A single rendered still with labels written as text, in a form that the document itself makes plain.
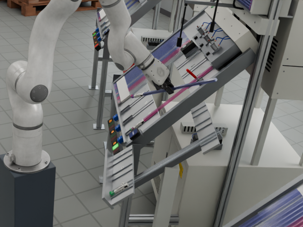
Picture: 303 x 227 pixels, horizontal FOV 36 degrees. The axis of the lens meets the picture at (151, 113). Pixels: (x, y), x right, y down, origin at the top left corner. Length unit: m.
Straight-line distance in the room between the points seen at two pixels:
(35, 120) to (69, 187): 1.24
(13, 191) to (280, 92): 1.25
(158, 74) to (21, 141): 0.65
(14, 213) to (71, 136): 1.60
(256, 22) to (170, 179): 0.75
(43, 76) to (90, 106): 2.29
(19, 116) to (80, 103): 2.23
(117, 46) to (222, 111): 1.13
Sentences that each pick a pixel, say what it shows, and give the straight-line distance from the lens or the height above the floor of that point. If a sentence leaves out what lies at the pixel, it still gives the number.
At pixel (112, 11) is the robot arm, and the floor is 1.34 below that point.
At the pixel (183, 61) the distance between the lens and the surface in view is 2.37.
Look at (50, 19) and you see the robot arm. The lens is 1.73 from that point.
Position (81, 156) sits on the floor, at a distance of 3.34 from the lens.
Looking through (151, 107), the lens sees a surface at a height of 0.84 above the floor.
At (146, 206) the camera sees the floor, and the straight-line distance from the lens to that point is 2.95.
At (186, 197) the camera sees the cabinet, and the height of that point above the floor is 0.43.
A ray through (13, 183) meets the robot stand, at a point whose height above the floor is 0.66.
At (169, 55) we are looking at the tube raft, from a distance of 2.50.
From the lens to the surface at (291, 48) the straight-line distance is 2.14.
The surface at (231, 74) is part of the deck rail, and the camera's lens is 2.07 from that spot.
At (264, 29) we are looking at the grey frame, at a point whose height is 1.34.
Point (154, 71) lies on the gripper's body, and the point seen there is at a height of 1.08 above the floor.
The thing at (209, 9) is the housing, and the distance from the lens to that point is 2.45.
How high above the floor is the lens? 1.83
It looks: 27 degrees down
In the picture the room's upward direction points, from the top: 9 degrees clockwise
